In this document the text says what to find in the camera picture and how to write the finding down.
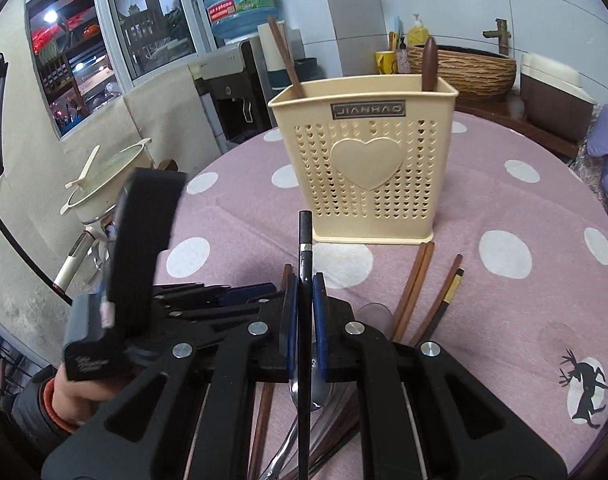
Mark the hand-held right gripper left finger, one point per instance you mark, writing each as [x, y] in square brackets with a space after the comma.
[291, 322]

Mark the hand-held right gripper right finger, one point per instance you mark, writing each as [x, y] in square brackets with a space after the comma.
[320, 327]

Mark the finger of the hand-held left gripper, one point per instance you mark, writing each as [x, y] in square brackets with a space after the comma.
[204, 313]
[249, 293]

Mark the black chopstick with silver band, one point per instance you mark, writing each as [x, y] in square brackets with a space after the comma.
[305, 260]

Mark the metal spoon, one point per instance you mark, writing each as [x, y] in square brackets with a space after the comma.
[319, 395]

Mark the brown wooden chopstick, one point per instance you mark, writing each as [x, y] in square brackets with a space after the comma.
[414, 285]
[417, 300]

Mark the black chopstick with gold band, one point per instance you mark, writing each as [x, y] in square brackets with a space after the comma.
[446, 295]

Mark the cream plastic utensil holder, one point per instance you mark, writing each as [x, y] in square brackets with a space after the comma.
[368, 170]

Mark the person's left forearm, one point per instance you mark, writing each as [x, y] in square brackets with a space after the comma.
[29, 410]

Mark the person's left hand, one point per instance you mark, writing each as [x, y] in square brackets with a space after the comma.
[69, 400]

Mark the cream cooking pot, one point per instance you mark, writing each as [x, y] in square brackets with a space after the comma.
[104, 195]

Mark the white tube with dark tip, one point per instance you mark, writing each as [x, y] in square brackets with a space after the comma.
[76, 255]

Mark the dark wooden stool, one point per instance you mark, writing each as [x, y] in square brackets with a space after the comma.
[166, 165]

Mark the cream plastic ladle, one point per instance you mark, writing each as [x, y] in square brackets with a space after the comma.
[86, 167]

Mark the beige cloth cover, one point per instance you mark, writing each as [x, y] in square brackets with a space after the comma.
[154, 120]

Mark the grey water dispenser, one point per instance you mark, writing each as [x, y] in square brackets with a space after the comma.
[219, 95]

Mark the goods shelf behind window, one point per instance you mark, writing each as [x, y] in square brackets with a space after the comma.
[69, 75]

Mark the pink polka dot tablecloth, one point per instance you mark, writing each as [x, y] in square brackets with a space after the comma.
[483, 200]

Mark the white framed window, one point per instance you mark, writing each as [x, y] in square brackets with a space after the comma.
[100, 20]

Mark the white paper cup tube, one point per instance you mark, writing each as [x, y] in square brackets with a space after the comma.
[271, 55]

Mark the yellow mug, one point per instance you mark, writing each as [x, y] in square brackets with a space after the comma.
[386, 63]

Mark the dark wooden cabinet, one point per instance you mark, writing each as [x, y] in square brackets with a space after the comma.
[508, 117]

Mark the wicker wash basin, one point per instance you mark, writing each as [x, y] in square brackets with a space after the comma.
[473, 72]

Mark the yellow soap dispenser bottle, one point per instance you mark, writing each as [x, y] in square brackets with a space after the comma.
[417, 34]

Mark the white and brown rice cooker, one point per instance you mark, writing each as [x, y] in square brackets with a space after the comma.
[553, 100]

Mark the purple floral cloth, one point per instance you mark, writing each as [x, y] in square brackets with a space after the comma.
[606, 160]

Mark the bamboo style faucet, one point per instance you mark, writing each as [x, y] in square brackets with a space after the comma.
[501, 35]

